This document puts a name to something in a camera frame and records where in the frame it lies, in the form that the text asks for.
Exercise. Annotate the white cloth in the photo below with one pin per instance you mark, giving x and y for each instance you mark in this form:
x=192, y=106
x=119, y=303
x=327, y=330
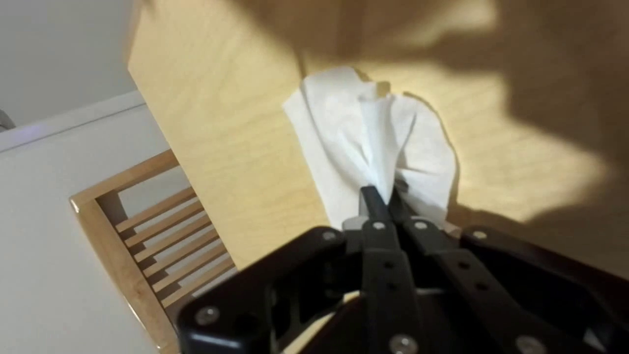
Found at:
x=357, y=135

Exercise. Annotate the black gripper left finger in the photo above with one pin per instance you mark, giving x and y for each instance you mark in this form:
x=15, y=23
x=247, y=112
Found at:
x=392, y=309

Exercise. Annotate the wooden chair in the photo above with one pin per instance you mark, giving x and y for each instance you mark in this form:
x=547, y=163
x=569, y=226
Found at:
x=162, y=253

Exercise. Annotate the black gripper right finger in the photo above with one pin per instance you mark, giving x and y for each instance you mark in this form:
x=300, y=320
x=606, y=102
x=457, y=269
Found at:
x=494, y=314

